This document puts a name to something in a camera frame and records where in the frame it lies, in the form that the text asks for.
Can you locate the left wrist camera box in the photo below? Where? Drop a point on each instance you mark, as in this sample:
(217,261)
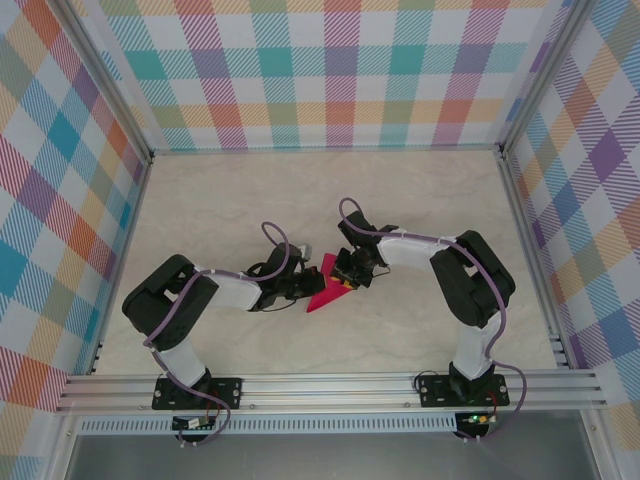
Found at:
(306,251)

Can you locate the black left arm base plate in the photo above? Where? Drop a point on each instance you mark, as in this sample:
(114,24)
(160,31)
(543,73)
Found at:
(227,390)

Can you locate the aluminium side rail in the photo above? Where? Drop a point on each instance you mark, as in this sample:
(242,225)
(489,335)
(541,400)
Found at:
(530,250)
(120,270)

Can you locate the aluminium mounting rail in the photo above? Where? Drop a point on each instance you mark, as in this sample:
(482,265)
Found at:
(325,390)

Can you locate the pink square paper sheet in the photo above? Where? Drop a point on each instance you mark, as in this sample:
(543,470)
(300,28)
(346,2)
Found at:
(322,301)

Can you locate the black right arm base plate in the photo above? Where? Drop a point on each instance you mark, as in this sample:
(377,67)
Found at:
(432,392)

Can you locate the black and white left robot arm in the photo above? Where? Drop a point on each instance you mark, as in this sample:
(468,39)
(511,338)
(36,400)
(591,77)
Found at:
(230,292)

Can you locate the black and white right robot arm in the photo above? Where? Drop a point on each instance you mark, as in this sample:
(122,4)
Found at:
(405,250)

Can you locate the aluminium frame post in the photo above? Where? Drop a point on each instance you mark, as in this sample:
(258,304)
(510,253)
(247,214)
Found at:
(105,80)
(542,75)

